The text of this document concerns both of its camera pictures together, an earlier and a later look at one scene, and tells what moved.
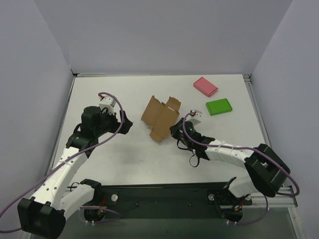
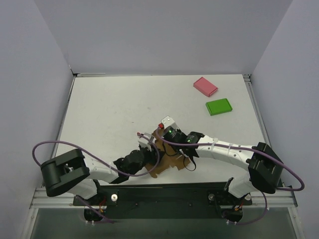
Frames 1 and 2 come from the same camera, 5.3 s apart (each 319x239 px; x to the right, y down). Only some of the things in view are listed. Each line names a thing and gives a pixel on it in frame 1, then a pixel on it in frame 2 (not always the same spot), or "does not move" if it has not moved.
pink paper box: (205, 86) does not move
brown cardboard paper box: (161, 117) -> (165, 159)
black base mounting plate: (183, 201) does not move
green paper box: (218, 106) does not move
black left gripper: (118, 123) -> (149, 154)
